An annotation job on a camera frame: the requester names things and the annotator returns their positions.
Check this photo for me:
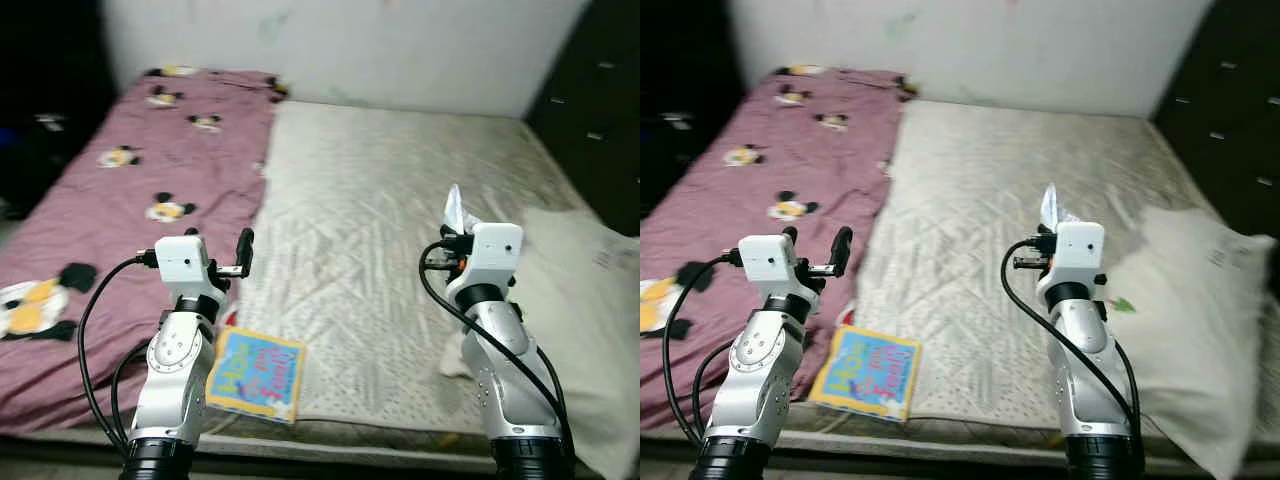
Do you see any blue and yellow children's book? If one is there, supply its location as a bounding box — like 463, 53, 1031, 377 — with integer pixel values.
808, 323, 923, 421
205, 325, 307, 425

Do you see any white pillow with green tree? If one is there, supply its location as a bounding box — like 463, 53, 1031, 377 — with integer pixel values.
1105, 205, 1280, 480
515, 205, 641, 480

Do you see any pink Mickey Mouse bedsheet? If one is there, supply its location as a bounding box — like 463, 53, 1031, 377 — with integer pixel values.
0, 65, 291, 436
640, 65, 916, 431

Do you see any white quilted mattress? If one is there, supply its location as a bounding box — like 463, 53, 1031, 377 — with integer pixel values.
0, 98, 601, 471
640, 98, 1241, 471

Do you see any black luggage pile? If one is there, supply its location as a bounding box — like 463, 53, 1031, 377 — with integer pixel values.
640, 0, 751, 216

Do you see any dark tufted headboard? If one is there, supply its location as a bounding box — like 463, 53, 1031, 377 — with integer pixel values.
1150, 0, 1280, 241
525, 0, 641, 236

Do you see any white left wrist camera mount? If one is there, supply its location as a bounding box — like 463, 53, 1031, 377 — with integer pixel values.
737, 233, 801, 301
152, 230, 214, 301

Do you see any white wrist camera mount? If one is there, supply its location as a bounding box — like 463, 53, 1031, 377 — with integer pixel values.
468, 222, 525, 293
737, 233, 801, 301
152, 230, 214, 301
1053, 221, 1107, 291

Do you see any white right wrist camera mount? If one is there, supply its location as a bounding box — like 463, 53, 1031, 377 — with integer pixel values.
468, 222, 525, 293
1053, 221, 1107, 291

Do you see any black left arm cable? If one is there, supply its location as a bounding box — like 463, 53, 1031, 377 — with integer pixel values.
660, 250, 746, 451
76, 250, 161, 456

